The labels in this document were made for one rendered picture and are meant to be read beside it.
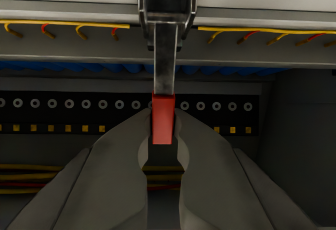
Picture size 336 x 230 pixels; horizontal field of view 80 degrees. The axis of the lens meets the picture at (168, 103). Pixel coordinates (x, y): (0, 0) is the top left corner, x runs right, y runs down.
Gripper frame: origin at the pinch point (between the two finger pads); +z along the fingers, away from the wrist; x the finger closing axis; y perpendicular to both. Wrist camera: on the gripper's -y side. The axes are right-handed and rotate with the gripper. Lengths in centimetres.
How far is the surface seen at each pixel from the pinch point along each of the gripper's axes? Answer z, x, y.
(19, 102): 11.3, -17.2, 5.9
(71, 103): 11.4, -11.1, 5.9
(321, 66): 3.3, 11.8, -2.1
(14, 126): 9.8, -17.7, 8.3
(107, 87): 12.0, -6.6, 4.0
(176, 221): 0.9, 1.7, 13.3
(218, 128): 9.8, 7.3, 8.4
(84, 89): 11.8, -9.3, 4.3
